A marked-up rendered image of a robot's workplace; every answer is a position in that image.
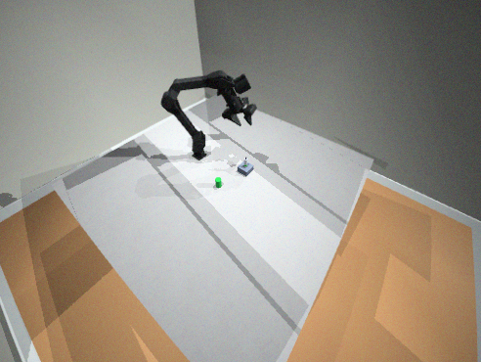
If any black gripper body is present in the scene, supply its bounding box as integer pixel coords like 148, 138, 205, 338
222, 97, 257, 118

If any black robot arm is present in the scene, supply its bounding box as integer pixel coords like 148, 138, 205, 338
160, 70, 251, 160

